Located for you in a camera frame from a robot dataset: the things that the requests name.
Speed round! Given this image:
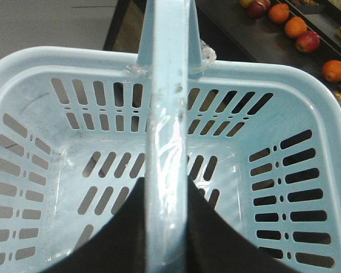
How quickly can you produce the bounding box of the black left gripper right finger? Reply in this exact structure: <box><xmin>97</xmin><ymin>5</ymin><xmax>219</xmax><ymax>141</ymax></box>
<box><xmin>186</xmin><ymin>178</ymin><xmax>297</xmax><ymax>273</ymax></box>

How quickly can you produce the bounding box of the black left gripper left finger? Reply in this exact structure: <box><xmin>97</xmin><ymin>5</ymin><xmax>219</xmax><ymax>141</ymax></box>
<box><xmin>44</xmin><ymin>177</ymin><xmax>145</xmax><ymax>273</ymax></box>

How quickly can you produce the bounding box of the light blue plastic basket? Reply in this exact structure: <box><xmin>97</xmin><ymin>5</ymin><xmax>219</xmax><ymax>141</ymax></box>
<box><xmin>0</xmin><ymin>1</ymin><xmax>341</xmax><ymax>272</ymax></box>

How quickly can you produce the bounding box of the crumpled clear plastic wrap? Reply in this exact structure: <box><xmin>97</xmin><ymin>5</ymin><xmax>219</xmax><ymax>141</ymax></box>
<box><xmin>200</xmin><ymin>40</ymin><xmax>217</xmax><ymax>71</ymax></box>

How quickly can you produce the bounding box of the orange with nub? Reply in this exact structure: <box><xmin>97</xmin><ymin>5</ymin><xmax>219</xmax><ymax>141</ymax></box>
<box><xmin>322</xmin><ymin>60</ymin><xmax>341</xmax><ymax>82</ymax></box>

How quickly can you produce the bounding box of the large red apple back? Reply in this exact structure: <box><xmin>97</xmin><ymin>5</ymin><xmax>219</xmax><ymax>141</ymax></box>
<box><xmin>295</xmin><ymin>31</ymin><xmax>320</xmax><ymax>53</ymax></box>

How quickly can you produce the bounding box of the orange back middle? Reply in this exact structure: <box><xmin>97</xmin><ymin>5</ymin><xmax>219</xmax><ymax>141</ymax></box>
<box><xmin>284</xmin><ymin>16</ymin><xmax>307</xmax><ymax>39</ymax></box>

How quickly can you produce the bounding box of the orange back left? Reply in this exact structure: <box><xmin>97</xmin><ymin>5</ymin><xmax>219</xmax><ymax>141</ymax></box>
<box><xmin>268</xmin><ymin>3</ymin><xmax>290</xmax><ymax>24</ymax></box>

